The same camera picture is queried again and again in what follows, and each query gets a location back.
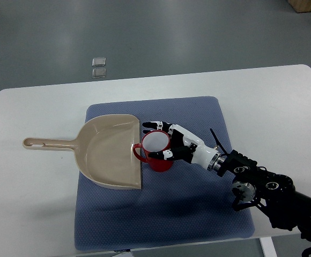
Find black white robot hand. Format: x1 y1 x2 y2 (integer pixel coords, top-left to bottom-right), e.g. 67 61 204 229
142 121 225 171

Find red cup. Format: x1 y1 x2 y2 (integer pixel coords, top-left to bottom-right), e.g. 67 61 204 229
132 130 174 173

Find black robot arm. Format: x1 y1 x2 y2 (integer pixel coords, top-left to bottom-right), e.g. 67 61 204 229
211 150 311 256

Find beige plastic dustpan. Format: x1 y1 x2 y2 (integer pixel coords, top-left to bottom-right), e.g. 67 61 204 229
23 114 142 190

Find blue textured mat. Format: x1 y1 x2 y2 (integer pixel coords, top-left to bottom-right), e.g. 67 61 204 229
74 96 255 251

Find lower metal floor plate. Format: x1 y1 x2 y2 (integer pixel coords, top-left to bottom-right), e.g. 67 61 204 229
92 67 107 78

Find metal floor plate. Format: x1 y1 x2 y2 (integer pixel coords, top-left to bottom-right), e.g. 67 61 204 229
92 67 107 78
92 57 106 67

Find upper metal floor plate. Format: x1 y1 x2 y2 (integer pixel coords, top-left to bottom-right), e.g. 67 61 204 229
92 57 106 67

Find white table leg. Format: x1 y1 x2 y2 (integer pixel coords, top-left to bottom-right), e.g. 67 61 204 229
260 237 277 257

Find wooden box corner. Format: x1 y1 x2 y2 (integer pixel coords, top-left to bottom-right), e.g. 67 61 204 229
288 0 311 13

